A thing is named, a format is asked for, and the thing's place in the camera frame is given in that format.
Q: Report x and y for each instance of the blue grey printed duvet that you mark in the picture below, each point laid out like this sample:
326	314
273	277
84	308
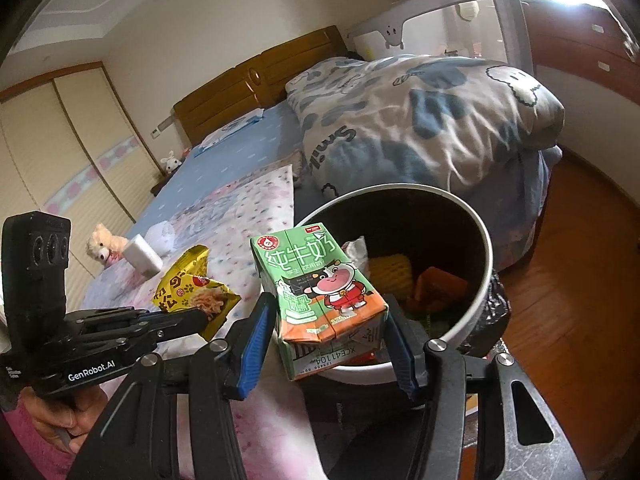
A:
425	120

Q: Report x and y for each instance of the person's left hand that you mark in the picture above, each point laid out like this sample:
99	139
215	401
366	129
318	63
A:
50	415

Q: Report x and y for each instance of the white wall socket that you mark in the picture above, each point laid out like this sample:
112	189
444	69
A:
156	132

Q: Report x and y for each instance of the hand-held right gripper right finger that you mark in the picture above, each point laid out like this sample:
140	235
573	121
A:
402	355

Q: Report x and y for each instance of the floral dotted blanket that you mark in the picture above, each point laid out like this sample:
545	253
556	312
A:
250	200

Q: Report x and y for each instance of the small white box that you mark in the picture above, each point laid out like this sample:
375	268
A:
142	255

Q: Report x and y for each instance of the yellow snack packet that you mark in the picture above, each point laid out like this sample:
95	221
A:
200	290

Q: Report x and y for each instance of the blue printed pillow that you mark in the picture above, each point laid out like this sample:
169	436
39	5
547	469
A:
235	130

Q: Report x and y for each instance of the cream sliding wardrobe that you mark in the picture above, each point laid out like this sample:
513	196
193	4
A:
65	150

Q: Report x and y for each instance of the white rabbit plush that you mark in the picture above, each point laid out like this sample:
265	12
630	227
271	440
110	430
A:
170	162

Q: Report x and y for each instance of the wooden dresser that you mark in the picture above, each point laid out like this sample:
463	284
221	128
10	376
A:
575	40

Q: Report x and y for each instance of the orange box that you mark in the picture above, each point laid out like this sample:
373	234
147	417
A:
440	285

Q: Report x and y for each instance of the dark bedside table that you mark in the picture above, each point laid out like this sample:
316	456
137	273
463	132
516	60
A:
160	185

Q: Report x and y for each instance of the person's left forearm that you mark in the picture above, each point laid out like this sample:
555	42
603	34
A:
25	450

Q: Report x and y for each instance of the white plastic wrapper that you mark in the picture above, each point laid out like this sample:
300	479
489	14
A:
161	235

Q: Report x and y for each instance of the crumpled white tissue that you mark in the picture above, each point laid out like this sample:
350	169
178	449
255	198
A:
356	251

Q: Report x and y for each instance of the green milk carton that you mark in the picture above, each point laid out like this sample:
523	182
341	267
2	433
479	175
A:
320	300

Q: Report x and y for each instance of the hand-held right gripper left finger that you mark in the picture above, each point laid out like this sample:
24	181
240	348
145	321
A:
255	345

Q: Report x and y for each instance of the beige teddy bear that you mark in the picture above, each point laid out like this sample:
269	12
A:
100	245

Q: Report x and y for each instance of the white round bin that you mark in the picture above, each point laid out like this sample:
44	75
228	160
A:
484	280

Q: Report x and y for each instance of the blue bed sheet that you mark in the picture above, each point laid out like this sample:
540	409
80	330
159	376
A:
210	175

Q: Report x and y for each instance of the grey bed rail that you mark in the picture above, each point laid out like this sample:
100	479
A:
385	25

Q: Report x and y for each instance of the wooden headboard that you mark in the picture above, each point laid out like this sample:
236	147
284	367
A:
250	75

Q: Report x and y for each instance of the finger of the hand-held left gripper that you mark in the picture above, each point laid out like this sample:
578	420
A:
115	317
180	325

